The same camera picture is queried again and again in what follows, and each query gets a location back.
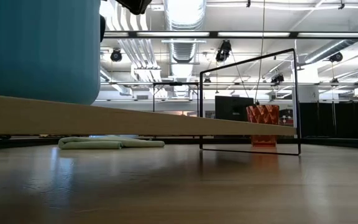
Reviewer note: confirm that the green folded cloth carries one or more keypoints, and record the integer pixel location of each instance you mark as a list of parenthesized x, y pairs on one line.
[(104, 143)]

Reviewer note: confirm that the black ceiling spotlight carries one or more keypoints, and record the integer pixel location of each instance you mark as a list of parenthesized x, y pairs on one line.
[(116, 55), (336, 57), (277, 78), (223, 51)]

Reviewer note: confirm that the black partition panels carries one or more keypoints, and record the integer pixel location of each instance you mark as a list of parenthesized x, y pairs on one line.
[(346, 119)]

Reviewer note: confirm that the black aluminium rig frame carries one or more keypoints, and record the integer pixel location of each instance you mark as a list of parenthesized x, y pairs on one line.
[(337, 142)]

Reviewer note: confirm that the black computer monitor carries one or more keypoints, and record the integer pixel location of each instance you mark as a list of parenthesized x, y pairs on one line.
[(233, 109)]

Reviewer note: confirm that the silver ventilation duct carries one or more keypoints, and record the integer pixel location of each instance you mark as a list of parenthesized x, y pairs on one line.
[(183, 46)]

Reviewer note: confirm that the red faceted cup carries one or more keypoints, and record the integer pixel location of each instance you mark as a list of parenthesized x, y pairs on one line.
[(263, 115)]

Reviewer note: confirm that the black beam with light strips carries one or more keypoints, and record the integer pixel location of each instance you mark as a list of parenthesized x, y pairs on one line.
[(213, 35)]

